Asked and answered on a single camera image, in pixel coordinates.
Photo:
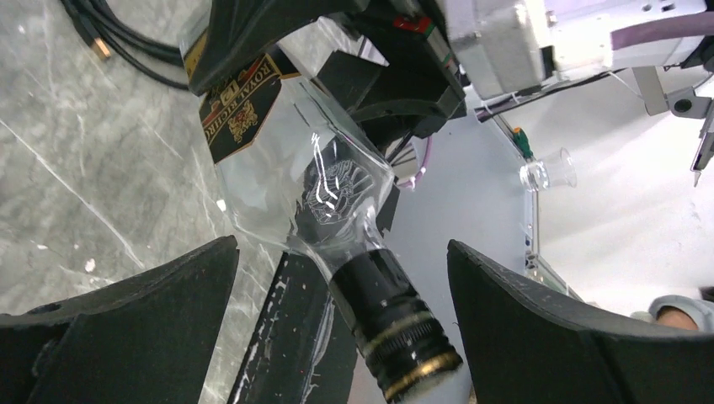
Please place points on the black labelled whisky bottle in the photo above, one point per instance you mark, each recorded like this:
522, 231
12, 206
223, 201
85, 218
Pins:
296, 171

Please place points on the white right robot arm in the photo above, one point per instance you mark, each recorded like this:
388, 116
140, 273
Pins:
684, 102

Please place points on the person hand grey sleeve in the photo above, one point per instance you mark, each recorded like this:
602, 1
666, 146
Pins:
681, 312

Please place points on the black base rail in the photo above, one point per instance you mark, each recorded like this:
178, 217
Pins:
301, 351

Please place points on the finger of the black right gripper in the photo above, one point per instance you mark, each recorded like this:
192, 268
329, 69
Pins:
222, 36
416, 92

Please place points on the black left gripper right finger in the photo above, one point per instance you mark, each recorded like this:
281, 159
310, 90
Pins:
527, 343

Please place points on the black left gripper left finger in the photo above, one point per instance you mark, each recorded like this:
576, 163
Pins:
145, 339

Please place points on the small clear plastic cup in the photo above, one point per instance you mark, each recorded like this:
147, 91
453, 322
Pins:
554, 170

